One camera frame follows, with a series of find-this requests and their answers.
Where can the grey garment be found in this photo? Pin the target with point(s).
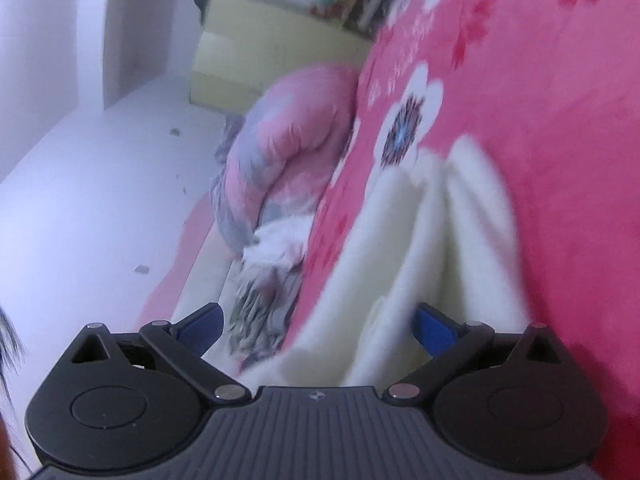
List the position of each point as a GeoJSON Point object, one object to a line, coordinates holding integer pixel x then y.
{"type": "Point", "coordinates": [260, 310]}

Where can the pink grey rolled quilt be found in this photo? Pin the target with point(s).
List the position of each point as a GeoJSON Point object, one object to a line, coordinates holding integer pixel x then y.
{"type": "Point", "coordinates": [285, 125]}

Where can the cream white sweater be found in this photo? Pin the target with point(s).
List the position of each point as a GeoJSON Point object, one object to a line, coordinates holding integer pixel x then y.
{"type": "Point", "coordinates": [400, 260]}

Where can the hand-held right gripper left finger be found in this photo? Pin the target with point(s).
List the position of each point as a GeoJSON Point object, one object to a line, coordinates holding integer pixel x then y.
{"type": "Point", "coordinates": [202, 327]}

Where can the white garment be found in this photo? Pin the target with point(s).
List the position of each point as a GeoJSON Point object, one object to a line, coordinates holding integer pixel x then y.
{"type": "Point", "coordinates": [277, 240]}

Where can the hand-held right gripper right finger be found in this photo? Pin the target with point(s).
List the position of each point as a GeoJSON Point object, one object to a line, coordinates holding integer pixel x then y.
{"type": "Point", "coordinates": [437, 330]}

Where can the pink floral blanket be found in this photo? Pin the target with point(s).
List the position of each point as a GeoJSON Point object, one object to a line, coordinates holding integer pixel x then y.
{"type": "Point", "coordinates": [550, 110]}

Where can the cream pink bed headboard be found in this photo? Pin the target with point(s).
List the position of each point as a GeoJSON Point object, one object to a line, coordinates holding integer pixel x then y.
{"type": "Point", "coordinates": [200, 270]}

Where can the pale yellow wardrobe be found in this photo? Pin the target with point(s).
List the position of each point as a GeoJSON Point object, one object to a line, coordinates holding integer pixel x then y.
{"type": "Point", "coordinates": [260, 45]}

